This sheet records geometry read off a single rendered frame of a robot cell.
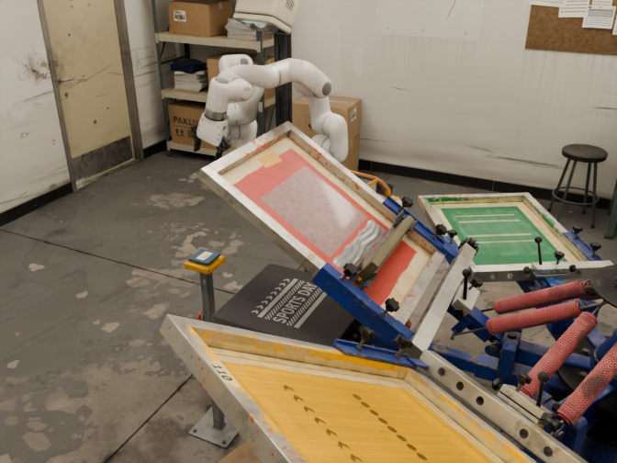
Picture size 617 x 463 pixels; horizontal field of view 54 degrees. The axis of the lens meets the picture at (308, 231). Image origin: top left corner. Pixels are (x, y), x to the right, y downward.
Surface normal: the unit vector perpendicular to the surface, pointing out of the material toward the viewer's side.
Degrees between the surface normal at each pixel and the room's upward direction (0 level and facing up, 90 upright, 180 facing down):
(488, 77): 90
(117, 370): 0
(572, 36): 90
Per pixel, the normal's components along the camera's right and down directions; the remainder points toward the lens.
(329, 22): -0.44, 0.40
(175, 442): 0.00, -0.90
